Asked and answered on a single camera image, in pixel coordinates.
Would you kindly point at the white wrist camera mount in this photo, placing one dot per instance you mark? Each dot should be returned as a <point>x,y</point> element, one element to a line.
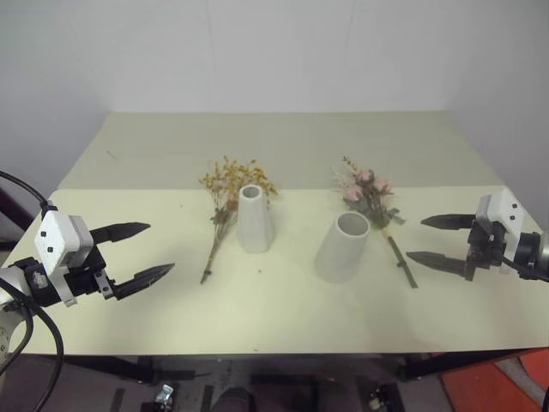
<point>53,240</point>
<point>506,210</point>

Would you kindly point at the wide white cone vase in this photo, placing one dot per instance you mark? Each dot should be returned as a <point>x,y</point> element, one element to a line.
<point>341,253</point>

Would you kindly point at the pink rose flower bunch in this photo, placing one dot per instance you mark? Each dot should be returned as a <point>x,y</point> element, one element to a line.
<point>373,189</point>

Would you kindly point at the red box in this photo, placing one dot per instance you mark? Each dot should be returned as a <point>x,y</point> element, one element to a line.
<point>493,386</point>

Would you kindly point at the yellow dried flower bunch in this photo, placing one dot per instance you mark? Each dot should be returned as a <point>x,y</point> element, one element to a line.
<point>233,178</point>

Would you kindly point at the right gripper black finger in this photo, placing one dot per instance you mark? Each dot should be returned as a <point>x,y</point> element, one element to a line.
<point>442,262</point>
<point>450,222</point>

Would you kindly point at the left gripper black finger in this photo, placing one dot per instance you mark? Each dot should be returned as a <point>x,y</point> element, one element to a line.
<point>143,281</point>
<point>118,232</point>

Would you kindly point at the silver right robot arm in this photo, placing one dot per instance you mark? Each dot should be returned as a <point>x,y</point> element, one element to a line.
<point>532,251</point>

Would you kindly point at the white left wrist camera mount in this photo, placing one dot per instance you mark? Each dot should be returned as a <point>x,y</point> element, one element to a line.
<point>53,240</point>

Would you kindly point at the narrow white tapered vase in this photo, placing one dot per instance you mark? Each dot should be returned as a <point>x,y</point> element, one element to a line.
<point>254,223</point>

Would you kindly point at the metal caster wheel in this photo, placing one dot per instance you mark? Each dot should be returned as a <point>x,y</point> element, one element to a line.
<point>165,394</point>

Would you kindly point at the black metal table frame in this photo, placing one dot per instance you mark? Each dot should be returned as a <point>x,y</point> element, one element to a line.
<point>446,365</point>

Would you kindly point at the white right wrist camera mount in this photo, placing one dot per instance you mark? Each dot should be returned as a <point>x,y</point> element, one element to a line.
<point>506,210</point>

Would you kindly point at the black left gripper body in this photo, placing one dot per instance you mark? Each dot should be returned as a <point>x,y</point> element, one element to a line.
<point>88,276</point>

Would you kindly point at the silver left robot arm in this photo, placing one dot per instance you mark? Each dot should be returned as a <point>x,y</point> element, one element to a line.
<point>20,274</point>

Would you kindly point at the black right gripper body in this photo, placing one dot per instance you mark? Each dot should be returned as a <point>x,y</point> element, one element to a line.
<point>484,249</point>

